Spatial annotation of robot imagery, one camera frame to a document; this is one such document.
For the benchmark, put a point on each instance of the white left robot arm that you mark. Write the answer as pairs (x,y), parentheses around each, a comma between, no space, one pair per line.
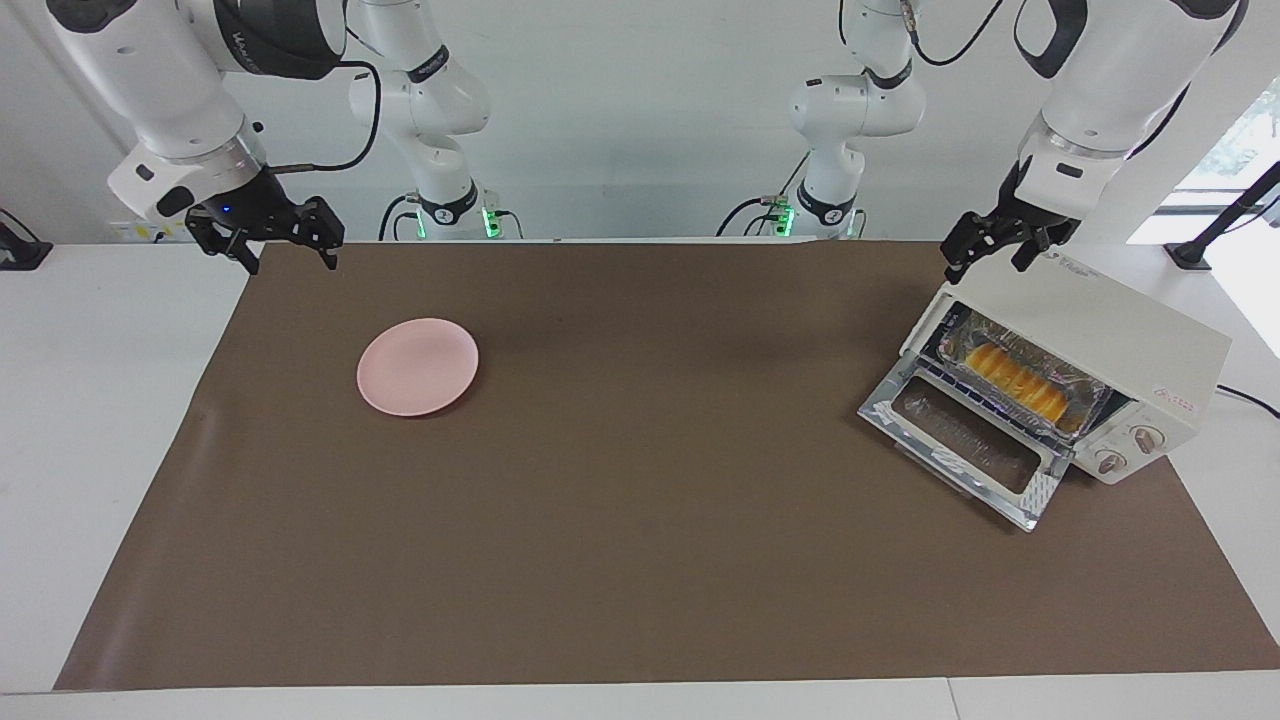
(1110,90)

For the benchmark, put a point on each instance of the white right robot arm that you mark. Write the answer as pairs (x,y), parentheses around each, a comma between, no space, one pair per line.
(170,90)

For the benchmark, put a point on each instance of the black clamp stand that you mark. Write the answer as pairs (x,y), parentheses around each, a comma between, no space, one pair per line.
(20,250)

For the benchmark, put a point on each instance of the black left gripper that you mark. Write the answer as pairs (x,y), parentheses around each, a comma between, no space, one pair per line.
(1020,215)

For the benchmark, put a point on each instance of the pink round plate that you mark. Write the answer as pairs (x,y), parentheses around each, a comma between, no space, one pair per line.
(418,367)

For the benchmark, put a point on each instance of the glass oven door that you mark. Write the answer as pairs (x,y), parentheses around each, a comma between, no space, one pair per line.
(960,440)

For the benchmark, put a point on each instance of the cream toaster oven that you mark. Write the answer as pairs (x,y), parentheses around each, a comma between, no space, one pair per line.
(1120,335)

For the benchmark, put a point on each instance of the sliced yellow bread loaf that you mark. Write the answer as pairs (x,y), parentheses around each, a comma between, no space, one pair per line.
(1015,382)

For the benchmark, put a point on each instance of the black camera stand pole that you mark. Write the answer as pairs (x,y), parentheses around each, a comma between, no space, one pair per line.
(1225,215)

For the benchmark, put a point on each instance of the white wall socket strip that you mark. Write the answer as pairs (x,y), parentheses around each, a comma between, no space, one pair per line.
(135,232)

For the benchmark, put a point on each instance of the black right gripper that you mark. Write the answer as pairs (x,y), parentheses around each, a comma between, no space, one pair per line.
(255,205)

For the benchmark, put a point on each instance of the cream oven knob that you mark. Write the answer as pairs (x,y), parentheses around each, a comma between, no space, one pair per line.
(1112,462)
(1147,440)

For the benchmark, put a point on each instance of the brown table mat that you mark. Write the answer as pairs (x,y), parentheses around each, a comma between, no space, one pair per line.
(650,500)

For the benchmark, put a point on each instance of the aluminium foil tray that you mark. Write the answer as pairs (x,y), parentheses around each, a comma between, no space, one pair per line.
(1085,385)

